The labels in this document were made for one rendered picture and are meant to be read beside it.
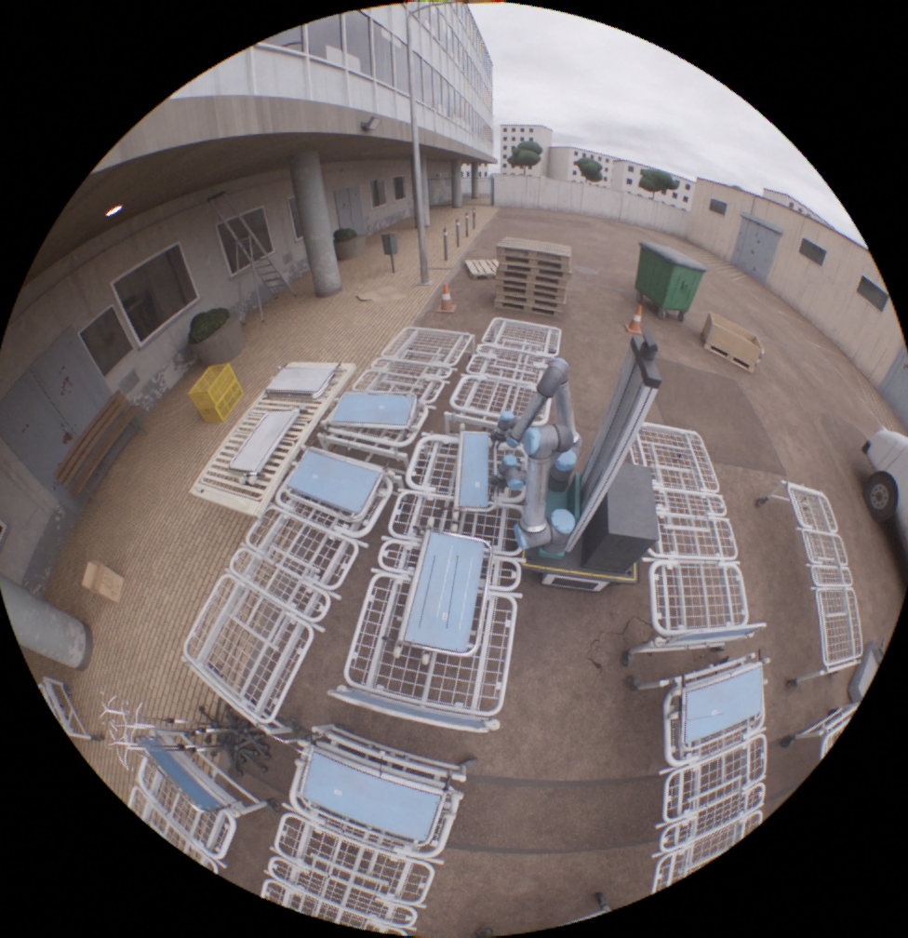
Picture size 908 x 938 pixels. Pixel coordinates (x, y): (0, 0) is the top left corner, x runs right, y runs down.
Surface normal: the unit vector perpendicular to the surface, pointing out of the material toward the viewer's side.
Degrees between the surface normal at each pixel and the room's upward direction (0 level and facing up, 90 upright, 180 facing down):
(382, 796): 7
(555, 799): 0
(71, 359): 90
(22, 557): 90
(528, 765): 0
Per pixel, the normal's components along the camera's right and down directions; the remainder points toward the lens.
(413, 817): -0.06, -0.52
